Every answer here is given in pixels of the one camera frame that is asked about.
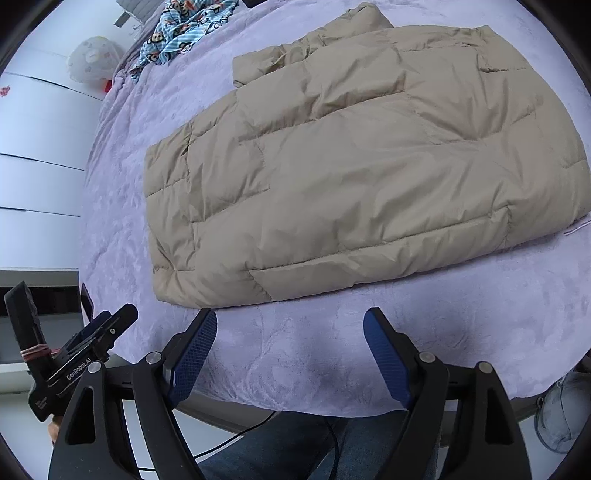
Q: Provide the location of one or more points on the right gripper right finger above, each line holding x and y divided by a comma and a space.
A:
394, 354

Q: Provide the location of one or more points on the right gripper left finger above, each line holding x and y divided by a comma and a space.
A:
185, 355

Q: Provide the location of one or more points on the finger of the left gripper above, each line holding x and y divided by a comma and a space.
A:
120, 321
87, 334

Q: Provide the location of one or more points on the beige puffer jacket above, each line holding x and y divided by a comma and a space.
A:
361, 153

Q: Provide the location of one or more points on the blue jeans legs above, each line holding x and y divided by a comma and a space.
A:
304, 446

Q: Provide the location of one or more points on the grey plastic bag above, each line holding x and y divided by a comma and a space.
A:
563, 412

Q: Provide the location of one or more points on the white wardrobe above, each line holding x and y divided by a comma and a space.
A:
48, 124

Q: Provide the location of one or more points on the blue monkey print pajamas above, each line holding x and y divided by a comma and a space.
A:
179, 26

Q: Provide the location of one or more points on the grey padded headboard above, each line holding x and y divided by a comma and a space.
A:
141, 10

